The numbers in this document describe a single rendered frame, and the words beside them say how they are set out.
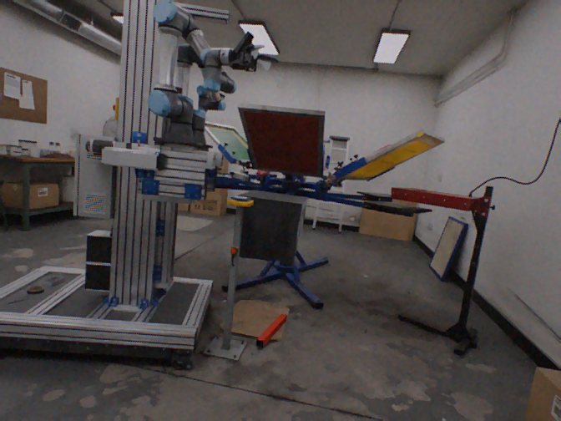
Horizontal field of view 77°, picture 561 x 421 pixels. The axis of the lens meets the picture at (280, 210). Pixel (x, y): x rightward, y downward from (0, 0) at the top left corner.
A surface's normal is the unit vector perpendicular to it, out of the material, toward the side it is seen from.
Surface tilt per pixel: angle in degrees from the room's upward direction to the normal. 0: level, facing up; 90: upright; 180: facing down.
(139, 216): 90
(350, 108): 90
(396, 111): 90
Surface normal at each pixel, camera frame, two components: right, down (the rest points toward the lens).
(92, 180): 0.07, 0.15
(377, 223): -0.14, -0.08
